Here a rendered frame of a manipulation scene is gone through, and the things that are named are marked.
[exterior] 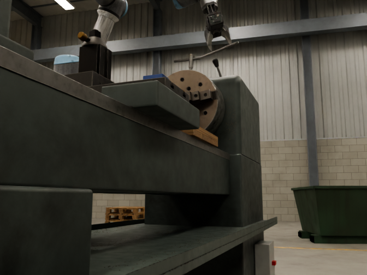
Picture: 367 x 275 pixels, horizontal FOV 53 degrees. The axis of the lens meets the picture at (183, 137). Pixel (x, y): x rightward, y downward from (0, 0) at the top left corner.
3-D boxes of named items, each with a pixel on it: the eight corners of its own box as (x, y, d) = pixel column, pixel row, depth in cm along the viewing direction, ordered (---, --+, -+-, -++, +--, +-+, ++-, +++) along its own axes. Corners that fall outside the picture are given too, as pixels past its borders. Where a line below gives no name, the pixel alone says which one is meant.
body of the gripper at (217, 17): (207, 27, 162) (201, 3, 165) (208, 36, 171) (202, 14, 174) (224, 22, 162) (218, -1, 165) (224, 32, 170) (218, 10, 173)
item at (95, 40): (90, 55, 119) (91, 47, 119) (112, 52, 116) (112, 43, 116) (75, 46, 111) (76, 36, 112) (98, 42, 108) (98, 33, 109)
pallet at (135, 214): (122, 222, 1011) (122, 206, 1019) (152, 222, 995) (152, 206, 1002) (103, 225, 890) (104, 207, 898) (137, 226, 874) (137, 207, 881)
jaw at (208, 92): (191, 98, 165) (216, 91, 161) (193, 108, 164) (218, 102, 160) (182, 91, 155) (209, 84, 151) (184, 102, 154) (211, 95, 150)
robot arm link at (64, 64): (46, 80, 168) (48, 52, 171) (64, 88, 181) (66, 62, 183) (69, 77, 165) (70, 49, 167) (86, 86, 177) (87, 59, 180)
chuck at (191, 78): (156, 139, 175) (163, 76, 179) (220, 143, 163) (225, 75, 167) (147, 137, 166) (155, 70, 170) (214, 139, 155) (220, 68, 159)
